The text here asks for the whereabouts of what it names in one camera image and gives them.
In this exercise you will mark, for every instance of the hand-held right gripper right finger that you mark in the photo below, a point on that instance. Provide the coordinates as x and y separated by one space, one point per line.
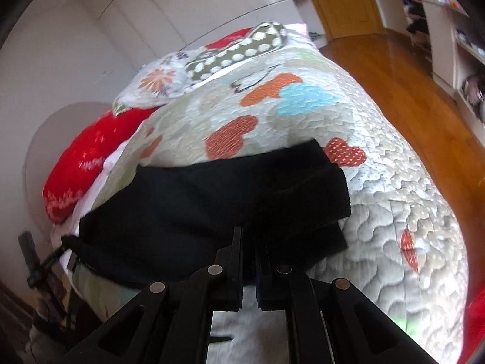
263 276

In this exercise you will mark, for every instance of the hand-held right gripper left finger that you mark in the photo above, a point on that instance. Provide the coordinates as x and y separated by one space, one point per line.
233 273

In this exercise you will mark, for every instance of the black pants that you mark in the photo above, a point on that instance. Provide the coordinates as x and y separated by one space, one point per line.
189 204

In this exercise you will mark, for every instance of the heart-printed quilt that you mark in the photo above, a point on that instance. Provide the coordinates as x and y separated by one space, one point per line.
379 216

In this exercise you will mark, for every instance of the long red pillow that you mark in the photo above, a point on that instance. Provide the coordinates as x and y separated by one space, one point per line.
87 151

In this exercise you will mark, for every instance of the white floral pillow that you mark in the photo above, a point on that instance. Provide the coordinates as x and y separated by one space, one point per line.
159 79

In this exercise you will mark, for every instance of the red cloth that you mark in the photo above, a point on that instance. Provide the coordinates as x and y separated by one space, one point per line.
475 330

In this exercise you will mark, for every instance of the green white-patterned pillow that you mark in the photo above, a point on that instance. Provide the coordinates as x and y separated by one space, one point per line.
235 53

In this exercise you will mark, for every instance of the white rounded headboard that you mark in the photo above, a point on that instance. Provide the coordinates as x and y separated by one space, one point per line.
45 140

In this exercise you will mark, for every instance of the glossy white wardrobe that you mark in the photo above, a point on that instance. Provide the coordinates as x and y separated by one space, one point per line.
151 0

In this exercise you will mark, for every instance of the wooden door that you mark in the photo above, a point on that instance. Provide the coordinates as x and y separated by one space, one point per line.
341 0

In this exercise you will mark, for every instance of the white shelf unit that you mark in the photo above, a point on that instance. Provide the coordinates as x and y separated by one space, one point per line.
441 45

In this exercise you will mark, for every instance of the black metal frame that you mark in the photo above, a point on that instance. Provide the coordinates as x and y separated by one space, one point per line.
36 273

